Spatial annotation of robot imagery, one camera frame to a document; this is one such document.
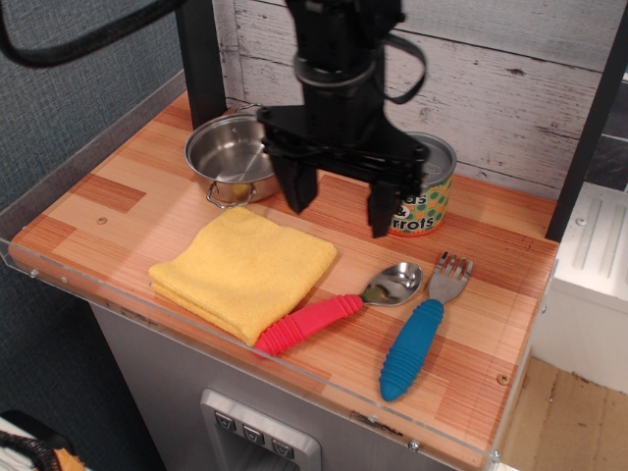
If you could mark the peas and carrots can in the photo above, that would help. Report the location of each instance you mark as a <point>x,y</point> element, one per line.
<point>421,214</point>

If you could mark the black frame post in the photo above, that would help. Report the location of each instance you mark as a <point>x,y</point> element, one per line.
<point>202,65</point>
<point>592,131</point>

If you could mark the small steel pot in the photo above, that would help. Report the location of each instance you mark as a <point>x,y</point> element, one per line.
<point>229,161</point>

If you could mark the white cabinet with drainboard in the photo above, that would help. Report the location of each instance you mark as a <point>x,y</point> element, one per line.
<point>582,327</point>

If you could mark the clear acrylic table guard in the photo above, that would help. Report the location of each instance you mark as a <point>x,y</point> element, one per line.
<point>95,233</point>

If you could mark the yellow rag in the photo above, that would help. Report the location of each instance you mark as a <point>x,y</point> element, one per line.
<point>243,272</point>

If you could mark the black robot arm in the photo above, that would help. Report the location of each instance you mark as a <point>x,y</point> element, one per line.
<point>348,37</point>

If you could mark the red handled spoon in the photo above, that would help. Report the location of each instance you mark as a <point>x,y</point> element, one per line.
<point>391,287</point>

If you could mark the black right frame post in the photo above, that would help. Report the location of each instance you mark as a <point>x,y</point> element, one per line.
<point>592,131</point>

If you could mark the grey toy fridge cabinet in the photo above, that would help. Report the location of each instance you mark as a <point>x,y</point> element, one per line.
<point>326,388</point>

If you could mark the blue handled fork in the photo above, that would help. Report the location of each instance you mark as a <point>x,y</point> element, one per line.
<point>407,355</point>

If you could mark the silver dispenser button panel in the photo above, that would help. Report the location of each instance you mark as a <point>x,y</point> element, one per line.
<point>246,439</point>

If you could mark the black left frame post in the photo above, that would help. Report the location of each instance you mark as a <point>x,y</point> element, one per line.
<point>202,65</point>

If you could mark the orange object at corner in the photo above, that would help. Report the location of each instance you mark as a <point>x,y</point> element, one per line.
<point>68,461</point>

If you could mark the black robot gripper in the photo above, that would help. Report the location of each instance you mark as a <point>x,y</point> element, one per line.
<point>342,128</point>

